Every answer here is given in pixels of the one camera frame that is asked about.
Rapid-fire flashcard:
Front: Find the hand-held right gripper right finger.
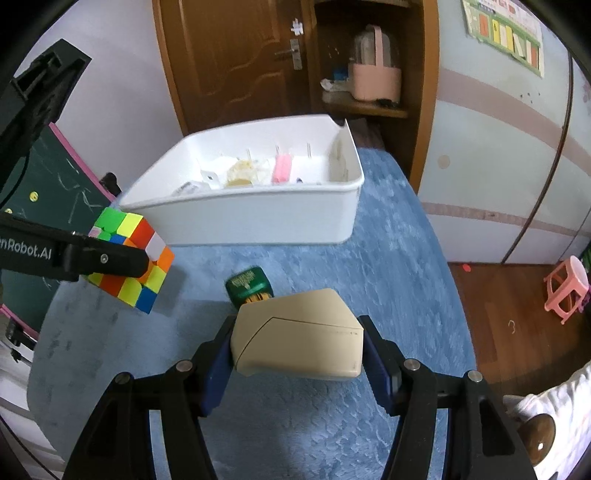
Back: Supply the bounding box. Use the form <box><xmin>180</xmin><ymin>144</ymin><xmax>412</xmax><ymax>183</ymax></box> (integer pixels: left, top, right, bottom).
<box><xmin>358</xmin><ymin>315</ymin><xmax>532</xmax><ymax>480</ymax></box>

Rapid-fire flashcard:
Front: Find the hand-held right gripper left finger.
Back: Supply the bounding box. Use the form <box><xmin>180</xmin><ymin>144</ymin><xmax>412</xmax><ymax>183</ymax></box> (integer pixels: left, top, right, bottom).
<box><xmin>62</xmin><ymin>315</ymin><xmax>237</xmax><ymax>480</ymax></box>

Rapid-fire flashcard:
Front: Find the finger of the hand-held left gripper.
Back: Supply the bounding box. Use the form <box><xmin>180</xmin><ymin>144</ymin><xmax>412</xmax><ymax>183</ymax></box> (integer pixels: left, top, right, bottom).
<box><xmin>0</xmin><ymin>39</ymin><xmax>92</xmax><ymax>160</ymax></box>
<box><xmin>64</xmin><ymin>233</ymin><xmax>152</xmax><ymax>283</ymax></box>

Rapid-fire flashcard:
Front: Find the multicoloured puzzle cube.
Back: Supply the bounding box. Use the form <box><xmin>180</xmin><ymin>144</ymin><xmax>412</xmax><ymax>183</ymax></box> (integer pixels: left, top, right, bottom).
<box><xmin>83</xmin><ymin>207</ymin><xmax>176</xmax><ymax>315</ymax></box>

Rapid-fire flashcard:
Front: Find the beige plastic box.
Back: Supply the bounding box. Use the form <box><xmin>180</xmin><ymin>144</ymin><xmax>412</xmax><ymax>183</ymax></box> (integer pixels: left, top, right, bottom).
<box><xmin>231</xmin><ymin>288</ymin><xmax>365</xmax><ymax>381</ymax></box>

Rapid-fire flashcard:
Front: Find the white plastic bin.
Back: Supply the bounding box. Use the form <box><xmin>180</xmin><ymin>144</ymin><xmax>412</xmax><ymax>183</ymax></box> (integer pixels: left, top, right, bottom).
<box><xmin>117</xmin><ymin>114</ymin><xmax>365</xmax><ymax>247</ymax></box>

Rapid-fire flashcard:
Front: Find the clear plastic box with label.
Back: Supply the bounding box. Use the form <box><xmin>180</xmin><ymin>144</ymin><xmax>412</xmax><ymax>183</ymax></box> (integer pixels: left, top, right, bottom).
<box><xmin>224</xmin><ymin>158</ymin><xmax>271</xmax><ymax>188</ymax></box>

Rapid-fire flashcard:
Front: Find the pink hair roller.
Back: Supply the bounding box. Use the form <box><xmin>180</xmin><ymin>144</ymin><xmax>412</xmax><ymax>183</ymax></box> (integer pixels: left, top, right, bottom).
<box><xmin>271</xmin><ymin>153</ymin><xmax>294</xmax><ymax>185</ymax></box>

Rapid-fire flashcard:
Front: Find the green bottle with gold cap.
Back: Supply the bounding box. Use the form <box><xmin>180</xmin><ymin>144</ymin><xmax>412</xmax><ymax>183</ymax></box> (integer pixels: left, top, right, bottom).
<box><xmin>224</xmin><ymin>266</ymin><xmax>275</xmax><ymax>311</ymax></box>

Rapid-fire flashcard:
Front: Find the brown wooden door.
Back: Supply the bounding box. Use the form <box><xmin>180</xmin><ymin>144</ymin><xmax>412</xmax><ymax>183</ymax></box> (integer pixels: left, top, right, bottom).
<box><xmin>152</xmin><ymin>0</ymin><xmax>320</xmax><ymax>137</ymax></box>

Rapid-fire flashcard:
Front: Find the person's white printed clothing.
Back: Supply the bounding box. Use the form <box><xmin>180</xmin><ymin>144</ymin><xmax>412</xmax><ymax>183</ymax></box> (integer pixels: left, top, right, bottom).
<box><xmin>502</xmin><ymin>361</ymin><xmax>591</xmax><ymax>480</ymax></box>

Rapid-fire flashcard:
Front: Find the pink plastic stool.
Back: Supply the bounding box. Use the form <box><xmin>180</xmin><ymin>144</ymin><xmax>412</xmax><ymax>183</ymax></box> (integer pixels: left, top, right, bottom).
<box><xmin>543</xmin><ymin>256</ymin><xmax>591</xmax><ymax>325</ymax></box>

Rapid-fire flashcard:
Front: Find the pale blue wardrobe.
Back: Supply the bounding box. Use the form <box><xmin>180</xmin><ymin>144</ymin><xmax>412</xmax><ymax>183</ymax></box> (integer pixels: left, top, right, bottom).
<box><xmin>418</xmin><ymin>0</ymin><xmax>591</xmax><ymax>267</ymax></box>

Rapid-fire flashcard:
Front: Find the brown wooden shelf cabinet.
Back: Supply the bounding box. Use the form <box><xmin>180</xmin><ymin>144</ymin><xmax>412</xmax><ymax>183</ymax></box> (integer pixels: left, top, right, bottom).
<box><xmin>314</xmin><ymin>0</ymin><xmax>440</xmax><ymax>195</ymax></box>

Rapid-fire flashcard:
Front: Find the pink basket on shelf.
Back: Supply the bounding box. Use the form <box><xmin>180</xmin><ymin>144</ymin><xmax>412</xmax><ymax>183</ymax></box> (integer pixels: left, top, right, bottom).
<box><xmin>347</xmin><ymin>25</ymin><xmax>403</xmax><ymax>102</ymax></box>

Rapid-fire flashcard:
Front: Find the green chalkboard with pink frame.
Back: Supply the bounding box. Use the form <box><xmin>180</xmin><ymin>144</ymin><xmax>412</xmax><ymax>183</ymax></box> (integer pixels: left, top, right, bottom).
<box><xmin>0</xmin><ymin>121</ymin><xmax>118</xmax><ymax>343</ymax></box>

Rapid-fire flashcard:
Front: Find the silver door handle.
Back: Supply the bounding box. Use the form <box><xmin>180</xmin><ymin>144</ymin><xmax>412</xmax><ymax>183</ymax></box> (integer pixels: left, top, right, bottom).
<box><xmin>274</xmin><ymin>39</ymin><xmax>304</xmax><ymax>71</ymax></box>

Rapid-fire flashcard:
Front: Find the colourful wall poster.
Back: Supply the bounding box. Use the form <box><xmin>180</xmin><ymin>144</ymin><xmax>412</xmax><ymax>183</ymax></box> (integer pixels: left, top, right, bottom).
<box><xmin>461</xmin><ymin>0</ymin><xmax>546</xmax><ymax>77</ymax></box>

